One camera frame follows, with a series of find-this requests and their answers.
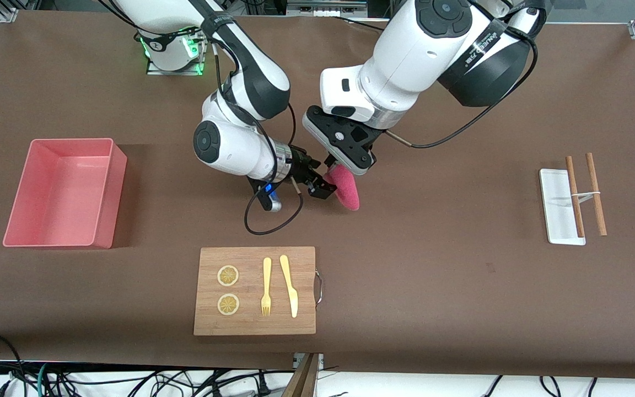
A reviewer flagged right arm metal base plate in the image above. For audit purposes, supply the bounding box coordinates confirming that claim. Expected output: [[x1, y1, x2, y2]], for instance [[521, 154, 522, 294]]
[[146, 33, 206, 76]]

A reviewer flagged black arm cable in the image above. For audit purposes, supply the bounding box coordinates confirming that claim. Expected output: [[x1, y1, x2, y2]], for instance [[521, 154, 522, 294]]
[[244, 185, 304, 236], [386, 22, 539, 149]]

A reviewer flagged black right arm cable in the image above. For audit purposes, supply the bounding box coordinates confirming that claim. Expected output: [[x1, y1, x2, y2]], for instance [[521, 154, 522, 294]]
[[244, 185, 304, 236]]

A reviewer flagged yellow plastic knife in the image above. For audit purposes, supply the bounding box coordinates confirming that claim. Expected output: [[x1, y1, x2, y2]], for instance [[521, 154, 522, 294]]
[[279, 255, 299, 319]]

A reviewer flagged lemon slice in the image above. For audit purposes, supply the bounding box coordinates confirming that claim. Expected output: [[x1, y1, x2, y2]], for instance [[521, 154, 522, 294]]
[[217, 294, 240, 316], [217, 265, 240, 287]]

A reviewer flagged brown wooden strut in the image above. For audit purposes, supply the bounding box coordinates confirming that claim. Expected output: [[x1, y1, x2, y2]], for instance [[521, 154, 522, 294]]
[[282, 353, 318, 397]]

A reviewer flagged white rectangular rack tray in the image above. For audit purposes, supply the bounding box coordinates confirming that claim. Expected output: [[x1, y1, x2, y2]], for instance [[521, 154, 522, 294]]
[[539, 168, 586, 246]]

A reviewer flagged grey metal box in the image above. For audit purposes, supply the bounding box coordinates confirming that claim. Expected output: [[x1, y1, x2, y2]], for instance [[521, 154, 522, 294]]
[[286, 0, 368, 17]]

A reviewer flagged pink plastic bin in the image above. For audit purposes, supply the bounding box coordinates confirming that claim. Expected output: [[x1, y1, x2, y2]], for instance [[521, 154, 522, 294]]
[[2, 138, 128, 250]]

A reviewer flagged black cable across table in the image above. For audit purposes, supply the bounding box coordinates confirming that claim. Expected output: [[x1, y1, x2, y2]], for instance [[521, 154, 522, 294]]
[[333, 15, 387, 33]]

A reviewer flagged pink cloth with grey backing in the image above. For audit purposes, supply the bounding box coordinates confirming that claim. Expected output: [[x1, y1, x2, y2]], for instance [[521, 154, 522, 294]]
[[324, 164, 360, 212]]

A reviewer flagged wooden cutting board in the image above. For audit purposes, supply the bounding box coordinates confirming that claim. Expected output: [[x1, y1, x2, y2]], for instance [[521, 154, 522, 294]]
[[193, 246, 317, 336]]

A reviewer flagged small metal bracket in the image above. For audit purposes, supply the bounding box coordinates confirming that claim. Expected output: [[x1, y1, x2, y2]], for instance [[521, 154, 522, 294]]
[[293, 353, 325, 370]]

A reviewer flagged large table cover sheet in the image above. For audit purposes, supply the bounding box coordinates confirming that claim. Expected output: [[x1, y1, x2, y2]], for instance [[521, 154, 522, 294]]
[[0, 10, 635, 380]]

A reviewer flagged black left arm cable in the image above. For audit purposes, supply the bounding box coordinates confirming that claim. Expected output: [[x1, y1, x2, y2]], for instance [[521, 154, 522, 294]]
[[386, 22, 539, 149]]

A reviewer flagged yellow plastic fork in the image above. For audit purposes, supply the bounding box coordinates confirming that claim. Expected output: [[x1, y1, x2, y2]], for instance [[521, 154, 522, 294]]
[[261, 257, 272, 317]]

